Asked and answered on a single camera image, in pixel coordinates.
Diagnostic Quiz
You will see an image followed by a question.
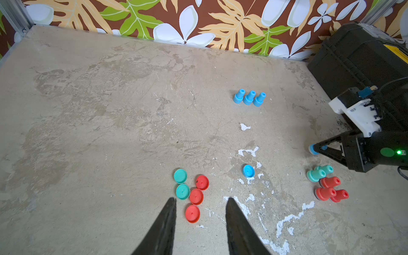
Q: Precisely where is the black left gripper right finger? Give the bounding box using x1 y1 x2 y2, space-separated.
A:
225 197 270 255

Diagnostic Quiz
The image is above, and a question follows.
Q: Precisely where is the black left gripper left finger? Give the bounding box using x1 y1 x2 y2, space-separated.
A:
132 198 176 255

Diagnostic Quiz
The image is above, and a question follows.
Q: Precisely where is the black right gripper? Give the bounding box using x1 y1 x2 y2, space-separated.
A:
313 131 408 172

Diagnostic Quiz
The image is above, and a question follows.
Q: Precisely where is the blue stamp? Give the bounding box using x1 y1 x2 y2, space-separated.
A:
253 92 266 107
308 144 319 155
243 90 256 105
233 89 245 104

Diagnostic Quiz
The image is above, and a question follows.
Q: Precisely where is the green stamp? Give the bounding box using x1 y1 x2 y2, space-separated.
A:
306 170 326 183
314 165 334 175

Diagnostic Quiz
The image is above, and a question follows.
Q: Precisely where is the red stamp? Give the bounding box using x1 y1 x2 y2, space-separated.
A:
319 176 341 188
314 188 337 201
331 190 350 203

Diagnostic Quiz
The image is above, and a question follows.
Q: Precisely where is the red stamp cap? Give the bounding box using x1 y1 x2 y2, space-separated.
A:
189 189 204 205
195 175 209 190
185 205 201 224

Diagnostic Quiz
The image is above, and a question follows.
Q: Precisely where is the black toolbox yellow latch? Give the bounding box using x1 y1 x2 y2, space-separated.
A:
306 22 408 106

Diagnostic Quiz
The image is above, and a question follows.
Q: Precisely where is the aluminium frame post back right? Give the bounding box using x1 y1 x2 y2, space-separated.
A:
360 0 398 25

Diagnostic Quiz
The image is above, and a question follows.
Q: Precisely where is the aluminium frame post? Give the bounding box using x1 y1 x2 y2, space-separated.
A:
360 0 398 25
1 0 34 37

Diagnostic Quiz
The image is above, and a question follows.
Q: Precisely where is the aluminium frame post back left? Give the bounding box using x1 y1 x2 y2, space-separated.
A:
1 0 34 37

